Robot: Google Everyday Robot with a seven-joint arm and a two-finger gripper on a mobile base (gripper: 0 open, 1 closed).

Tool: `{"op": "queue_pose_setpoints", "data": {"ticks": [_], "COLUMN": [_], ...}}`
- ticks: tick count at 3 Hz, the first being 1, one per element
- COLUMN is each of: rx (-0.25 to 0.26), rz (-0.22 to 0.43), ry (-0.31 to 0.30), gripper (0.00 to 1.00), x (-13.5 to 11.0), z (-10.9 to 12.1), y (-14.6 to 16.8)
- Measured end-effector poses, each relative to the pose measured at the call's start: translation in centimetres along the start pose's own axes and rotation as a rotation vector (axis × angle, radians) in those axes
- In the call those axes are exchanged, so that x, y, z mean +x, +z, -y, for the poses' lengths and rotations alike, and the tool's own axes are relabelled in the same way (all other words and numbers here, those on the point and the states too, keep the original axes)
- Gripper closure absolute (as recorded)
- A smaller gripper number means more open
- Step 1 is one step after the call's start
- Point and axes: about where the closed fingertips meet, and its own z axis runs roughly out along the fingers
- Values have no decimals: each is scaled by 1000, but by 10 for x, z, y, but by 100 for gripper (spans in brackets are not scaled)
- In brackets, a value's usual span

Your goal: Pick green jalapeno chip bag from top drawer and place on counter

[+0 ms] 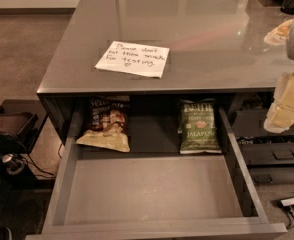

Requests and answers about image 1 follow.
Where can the grey open top drawer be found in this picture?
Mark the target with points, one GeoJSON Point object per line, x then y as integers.
{"type": "Point", "coordinates": [112, 196]}

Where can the green jalapeno chip bag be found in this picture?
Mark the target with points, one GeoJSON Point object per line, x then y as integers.
{"type": "Point", "coordinates": [197, 128]}

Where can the dark brown chip bag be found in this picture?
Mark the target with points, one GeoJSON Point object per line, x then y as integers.
{"type": "Point", "coordinates": [108, 123]}

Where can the grey lower side drawers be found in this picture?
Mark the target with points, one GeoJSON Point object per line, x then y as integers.
{"type": "Point", "coordinates": [268, 156]}

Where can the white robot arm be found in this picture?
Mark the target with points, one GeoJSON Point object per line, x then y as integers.
{"type": "Point", "coordinates": [290, 44]}

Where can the grey counter cabinet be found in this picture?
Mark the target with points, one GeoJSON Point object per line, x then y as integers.
{"type": "Point", "coordinates": [215, 46]}

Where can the round metal chair base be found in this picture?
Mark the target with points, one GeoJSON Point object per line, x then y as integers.
{"type": "Point", "coordinates": [14, 165]}

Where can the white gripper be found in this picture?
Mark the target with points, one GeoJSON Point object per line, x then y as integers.
{"type": "Point", "coordinates": [280, 117]}

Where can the white handwritten paper note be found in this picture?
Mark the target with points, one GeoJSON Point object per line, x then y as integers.
{"type": "Point", "coordinates": [136, 59]}

